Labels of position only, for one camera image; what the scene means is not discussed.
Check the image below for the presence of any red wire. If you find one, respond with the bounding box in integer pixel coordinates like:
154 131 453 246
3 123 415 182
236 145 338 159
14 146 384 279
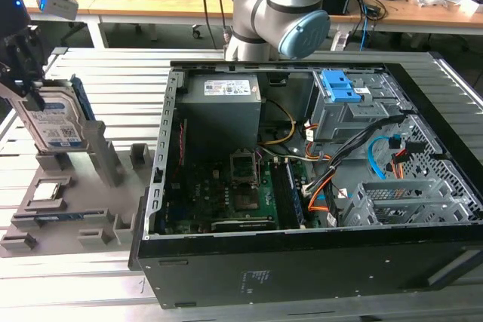
178 118 189 167

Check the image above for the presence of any yellow wire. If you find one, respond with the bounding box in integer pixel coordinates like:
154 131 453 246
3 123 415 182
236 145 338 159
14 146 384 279
260 99 297 146

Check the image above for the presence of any black PC case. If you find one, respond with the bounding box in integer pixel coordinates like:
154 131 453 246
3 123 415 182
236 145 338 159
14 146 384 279
128 50 483 310

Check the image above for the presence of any blue wire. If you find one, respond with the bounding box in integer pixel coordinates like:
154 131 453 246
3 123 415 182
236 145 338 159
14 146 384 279
368 136 389 180

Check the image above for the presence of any grey drive cage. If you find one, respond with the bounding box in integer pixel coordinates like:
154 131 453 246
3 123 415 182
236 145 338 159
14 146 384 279
307 71 414 145

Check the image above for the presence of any silver CPU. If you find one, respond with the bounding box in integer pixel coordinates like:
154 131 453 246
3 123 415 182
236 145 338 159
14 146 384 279
32 182 60 202

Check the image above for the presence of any blue RAM slot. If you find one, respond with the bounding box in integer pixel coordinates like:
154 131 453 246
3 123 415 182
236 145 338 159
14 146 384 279
285 161 306 227

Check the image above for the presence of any wooden desk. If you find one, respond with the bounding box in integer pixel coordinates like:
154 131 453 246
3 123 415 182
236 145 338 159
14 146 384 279
20 0 483 35

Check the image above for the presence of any black cable bundle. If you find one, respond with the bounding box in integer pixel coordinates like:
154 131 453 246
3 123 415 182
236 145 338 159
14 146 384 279
301 114 411 198

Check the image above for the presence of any hard disk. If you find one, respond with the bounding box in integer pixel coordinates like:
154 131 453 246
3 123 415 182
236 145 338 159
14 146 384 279
11 75 97 155

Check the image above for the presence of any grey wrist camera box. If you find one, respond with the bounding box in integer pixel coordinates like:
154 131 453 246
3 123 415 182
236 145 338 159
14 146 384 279
35 0 79 22

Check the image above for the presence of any orange power connector wire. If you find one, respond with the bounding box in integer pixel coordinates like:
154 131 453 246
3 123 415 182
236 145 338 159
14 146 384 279
386 150 411 179

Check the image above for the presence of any grey disk bay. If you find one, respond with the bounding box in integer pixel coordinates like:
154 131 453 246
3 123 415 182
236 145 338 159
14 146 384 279
337 178 483 227

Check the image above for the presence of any green motherboard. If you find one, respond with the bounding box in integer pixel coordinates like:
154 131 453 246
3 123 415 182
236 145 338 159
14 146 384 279
164 118 321 235

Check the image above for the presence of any blue RAM stick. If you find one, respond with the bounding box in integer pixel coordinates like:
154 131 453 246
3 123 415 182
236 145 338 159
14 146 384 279
35 211 86 222

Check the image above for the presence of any metal socket cover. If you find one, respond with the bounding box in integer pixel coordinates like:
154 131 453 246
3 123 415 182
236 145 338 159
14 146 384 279
229 150 260 188

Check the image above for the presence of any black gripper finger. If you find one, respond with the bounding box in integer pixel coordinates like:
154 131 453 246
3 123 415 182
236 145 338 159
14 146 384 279
22 86 46 112

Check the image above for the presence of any black RAM slot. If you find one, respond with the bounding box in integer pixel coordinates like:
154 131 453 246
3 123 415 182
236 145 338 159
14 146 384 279
272 163 294 229

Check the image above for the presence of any blue hanging cable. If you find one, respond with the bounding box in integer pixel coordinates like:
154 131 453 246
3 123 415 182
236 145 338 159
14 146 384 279
359 16 371 51

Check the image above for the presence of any grey parts rack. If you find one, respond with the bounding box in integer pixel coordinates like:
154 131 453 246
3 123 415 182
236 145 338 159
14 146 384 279
0 120 158 259

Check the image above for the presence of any CPU socket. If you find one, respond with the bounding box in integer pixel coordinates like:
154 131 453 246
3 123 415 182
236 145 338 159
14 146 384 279
233 192 261 213

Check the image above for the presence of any white power strip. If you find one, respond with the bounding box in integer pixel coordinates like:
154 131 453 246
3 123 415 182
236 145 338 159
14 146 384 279
331 31 350 51

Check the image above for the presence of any blue drive carrier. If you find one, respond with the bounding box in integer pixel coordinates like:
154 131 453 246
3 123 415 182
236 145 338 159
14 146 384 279
321 69 364 103

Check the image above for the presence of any grey power supply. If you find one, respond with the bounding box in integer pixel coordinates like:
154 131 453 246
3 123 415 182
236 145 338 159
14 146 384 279
176 72 263 172

